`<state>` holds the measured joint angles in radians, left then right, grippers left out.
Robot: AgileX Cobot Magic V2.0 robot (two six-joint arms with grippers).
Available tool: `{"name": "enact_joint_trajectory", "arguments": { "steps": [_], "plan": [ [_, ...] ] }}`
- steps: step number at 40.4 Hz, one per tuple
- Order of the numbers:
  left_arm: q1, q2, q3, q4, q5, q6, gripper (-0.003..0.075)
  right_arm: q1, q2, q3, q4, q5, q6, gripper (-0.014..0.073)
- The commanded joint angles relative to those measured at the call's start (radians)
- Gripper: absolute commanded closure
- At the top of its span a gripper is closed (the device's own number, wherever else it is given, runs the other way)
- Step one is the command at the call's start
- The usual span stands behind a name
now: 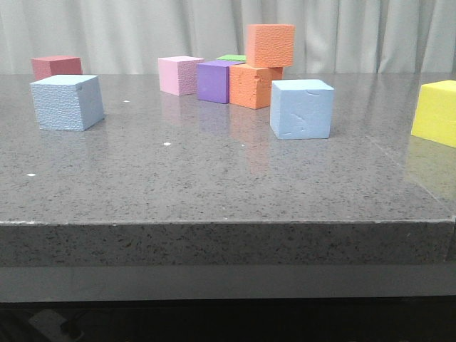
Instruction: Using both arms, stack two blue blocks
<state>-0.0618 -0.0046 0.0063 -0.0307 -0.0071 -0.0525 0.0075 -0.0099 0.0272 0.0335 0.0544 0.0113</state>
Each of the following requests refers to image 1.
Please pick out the lower orange foam block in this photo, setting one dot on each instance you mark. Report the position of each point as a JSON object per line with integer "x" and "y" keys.
{"x": 251, "y": 87}

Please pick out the pink foam block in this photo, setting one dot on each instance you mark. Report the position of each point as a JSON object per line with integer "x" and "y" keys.
{"x": 178, "y": 74}

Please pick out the textured light blue foam block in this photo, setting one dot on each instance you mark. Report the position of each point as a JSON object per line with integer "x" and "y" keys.
{"x": 67, "y": 102}

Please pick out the yellow foam block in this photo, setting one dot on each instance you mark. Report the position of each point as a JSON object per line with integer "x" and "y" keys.
{"x": 435, "y": 113}

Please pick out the green foam block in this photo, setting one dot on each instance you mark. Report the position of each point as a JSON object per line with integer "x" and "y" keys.
{"x": 233, "y": 57}

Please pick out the orange foam block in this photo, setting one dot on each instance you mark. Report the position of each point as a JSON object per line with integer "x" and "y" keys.
{"x": 270, "y": 45}
{"x": 251, "y": 87}

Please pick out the purple foam block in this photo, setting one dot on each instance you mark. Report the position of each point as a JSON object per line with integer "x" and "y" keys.
{"x": 213, "y": 80}

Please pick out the red foam block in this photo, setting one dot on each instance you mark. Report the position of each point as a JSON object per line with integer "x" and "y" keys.
{"x": 45, "y": 67}

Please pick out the upper orange foam block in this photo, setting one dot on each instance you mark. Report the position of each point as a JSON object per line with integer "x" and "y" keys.
{"x": 270, "y": 45}

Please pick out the smooth light blue foam block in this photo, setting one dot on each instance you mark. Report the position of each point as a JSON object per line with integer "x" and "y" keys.
{"x": 301, "y": 109}

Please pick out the grey curtain backdrop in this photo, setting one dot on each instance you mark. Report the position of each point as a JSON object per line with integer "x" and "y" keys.
{"x": 331, "y": 36}

